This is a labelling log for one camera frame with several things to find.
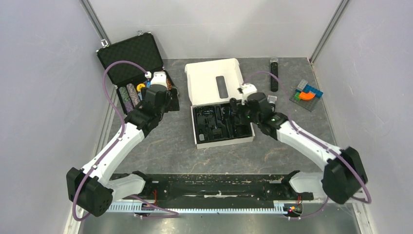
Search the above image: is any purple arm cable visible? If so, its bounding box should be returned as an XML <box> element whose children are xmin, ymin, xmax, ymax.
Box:
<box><xmin>71</xmin><ymin>60</ymin><xmax>180</xmax><ymax>222</ymax></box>
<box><xmin>245</xmin><ymin>71</ymin><xmax>372</xmax><ymax>220</ymax></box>

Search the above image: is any white clipper kit box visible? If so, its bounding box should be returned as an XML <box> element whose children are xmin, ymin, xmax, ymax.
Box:
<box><xmin>185</xmin><ymin>58</ymin><xmax>255</xmax><ymax>149</ymax></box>

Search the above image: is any black poker chip case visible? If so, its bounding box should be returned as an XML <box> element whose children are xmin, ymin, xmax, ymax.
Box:
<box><xmin>96</xmin><ymin>31</ymin><xmax>180</xmax><ymax>114</ymax></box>

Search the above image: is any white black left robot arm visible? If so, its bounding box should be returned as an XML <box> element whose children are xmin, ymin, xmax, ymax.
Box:
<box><xmin>66</xmin><ymin>84</ymin><xmax>172</xmax><ymax>221</ymax></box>

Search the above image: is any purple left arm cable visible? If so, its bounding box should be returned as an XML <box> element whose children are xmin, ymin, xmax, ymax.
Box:
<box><xmin>71</xmin><ymin>60</ymin><xmax>180</xmax><ymax>222</ymax></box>

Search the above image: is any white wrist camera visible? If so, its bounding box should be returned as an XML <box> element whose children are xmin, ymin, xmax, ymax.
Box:
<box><xmin>145</xmin><ymin>71</ymin><xmax>168</xmax><ymax>88</ymax></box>
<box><xmin>238</xmin><ymin>83</ymin><xmax>257</xmax><ymax>104</ymax></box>

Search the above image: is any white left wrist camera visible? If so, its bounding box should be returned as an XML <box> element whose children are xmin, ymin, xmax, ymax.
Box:
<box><xmin>145</xmin><ymin>71</ymin><xmax>168</xmax><ymax>88</ymax></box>

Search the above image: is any black comb in tray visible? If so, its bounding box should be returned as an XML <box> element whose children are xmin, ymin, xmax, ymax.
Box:
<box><xmin>212</xmin><ymin>128</ymin><xmax>223</xmax><ymax>140</ymax></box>

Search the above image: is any aluminium frame rail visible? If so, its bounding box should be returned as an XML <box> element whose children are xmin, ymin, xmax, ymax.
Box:
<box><xmin>63</xmin><ymin>180</ymin><xmax>367</xmax><ymax>234</ymax></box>

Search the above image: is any black glitter tube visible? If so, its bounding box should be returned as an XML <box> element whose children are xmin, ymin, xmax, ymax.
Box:
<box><xmin>270</xmin><ymin>57</ymin><xmax>279</xmax><ymax>92</ymax></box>

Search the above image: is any colourful building block set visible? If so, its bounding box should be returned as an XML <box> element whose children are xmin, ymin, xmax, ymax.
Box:
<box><xmin>289</xmin><ymin>79</ymin><xmax>323</xmax><ymax>112</ymax></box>

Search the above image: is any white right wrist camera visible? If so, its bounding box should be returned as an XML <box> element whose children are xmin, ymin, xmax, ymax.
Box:
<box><xmin>238</xmin><ymin>83</ymin><xmax>257</xmax><ymax>104</ymax></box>

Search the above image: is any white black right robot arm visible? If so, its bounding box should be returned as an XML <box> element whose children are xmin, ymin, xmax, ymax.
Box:
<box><xmin>229</xmin><ymin>92</ymin><xmax>372</xmax><ymax>204</ymax></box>

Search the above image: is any silver clipper blade head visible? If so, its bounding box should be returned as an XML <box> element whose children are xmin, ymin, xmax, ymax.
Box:
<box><xmin>267</xmin><ymin>95</ymin><xmax>277</xmax><ymax>104</ymax></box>

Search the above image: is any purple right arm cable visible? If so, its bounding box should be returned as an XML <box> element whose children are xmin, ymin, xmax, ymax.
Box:
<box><xmin>245</xmin><ymin>71</ymin><xmax>372</xmax><ymax>220</ymax></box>

